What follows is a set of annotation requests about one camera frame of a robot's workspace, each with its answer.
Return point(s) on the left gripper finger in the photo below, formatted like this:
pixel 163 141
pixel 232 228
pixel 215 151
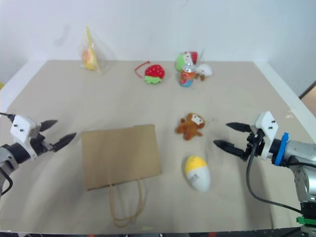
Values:
pixel 49 124
pixel 64 140

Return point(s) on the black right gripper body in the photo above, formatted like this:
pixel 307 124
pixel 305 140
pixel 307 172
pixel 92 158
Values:
pixel 254 145

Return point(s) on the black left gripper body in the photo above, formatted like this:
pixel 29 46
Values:
pixel 40 144

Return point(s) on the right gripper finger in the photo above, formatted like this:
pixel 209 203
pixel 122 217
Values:
pixel 229 147
pixel 238 127

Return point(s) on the brown paper bag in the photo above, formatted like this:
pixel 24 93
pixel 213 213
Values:
pixel 121 155

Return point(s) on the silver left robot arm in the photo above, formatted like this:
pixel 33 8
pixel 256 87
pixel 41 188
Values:
pixel 6 158

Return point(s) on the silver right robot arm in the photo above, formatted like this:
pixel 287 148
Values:
pixel 298 153

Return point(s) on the clear bag with orange toy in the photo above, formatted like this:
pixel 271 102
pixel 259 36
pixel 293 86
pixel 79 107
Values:
pixel 90 58

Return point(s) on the yellow and white egg toy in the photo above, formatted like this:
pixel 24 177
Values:
pixel 198 176

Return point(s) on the brown monkey plush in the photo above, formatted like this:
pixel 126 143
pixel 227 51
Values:
pixel 190 127

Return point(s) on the yellow object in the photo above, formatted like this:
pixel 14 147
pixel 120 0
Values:
pixel 1 86

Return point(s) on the white plush toy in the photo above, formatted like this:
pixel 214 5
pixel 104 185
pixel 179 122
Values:
pixel 204 70

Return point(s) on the red drink can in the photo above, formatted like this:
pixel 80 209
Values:
pixel 187 77

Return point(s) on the green connector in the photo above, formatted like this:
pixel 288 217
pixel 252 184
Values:
pixel 299 219

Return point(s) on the green and red plush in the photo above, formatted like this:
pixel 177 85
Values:
pixel 184 59

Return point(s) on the strawberry plush toy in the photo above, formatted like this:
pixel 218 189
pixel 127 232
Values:
pixel 154 72

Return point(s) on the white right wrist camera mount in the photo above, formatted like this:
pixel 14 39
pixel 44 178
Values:
pixel 267 126

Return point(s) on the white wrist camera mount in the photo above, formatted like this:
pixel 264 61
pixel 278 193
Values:
pixel 267 126
pixel 22 128

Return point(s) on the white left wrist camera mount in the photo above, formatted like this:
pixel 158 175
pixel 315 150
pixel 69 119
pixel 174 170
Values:
pixel 22 128

